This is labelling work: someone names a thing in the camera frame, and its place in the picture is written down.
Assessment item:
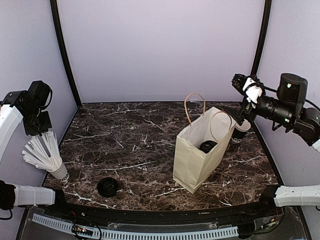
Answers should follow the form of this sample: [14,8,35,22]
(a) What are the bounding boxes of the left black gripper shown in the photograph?
[22,102,52,136]

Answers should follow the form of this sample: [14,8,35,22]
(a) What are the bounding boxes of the black paper coffee cup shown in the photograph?
[199,140,218,154]

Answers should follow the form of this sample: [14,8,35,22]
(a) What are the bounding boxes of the cream paper bag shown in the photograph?
[173,92,236,194]

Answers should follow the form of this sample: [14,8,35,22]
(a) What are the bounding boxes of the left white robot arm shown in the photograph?
[0,90,71,221]

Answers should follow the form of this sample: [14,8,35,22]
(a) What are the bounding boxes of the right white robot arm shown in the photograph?
[231,95,320,217]

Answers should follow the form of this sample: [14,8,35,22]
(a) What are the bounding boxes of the white cup with straws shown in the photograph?
[22,131,70,183]

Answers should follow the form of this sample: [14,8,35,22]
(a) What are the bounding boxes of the black plastic cup lid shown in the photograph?
[97,177,118,198]

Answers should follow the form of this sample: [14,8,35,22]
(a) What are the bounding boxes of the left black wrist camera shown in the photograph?
[28,80,53,110]

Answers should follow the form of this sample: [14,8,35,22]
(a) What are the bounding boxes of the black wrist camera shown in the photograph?
[28,80,53,110]
[276,73,308,106]

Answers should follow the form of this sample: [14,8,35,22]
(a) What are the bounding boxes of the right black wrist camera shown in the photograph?
[276,73,308,106]

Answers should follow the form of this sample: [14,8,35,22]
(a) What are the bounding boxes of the white slotted cable duct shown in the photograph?
[32,213,239,240]

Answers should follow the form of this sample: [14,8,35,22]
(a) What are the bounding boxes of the left black frame post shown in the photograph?
[50,0,82,108]

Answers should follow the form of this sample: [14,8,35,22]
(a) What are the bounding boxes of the black frame post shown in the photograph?
[250,0,272,75]
[50,0,82,108]

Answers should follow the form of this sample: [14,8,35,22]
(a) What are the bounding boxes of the right black frame post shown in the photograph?
[250,0,272,75]

